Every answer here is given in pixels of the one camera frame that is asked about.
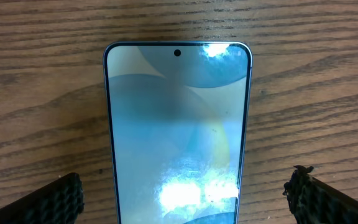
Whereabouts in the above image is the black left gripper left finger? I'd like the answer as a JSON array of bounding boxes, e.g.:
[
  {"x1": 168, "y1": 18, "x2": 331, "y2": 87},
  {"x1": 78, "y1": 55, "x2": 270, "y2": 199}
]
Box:
[{"x1": 0, "y1": 172, "x2": 85, "y2": 224}]

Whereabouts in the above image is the blue Samsung smartphone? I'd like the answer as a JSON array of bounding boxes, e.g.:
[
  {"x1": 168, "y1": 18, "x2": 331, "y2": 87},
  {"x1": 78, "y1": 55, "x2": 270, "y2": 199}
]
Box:
[{"x1": 103, "y1": 41, "x2": 253, "y2": 224}]

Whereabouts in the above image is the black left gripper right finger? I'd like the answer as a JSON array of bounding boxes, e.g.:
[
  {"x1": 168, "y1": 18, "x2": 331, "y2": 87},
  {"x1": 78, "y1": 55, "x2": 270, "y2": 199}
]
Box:
[{"x1": 283, "y1": 165, "x2": 358, "y2": 224}]

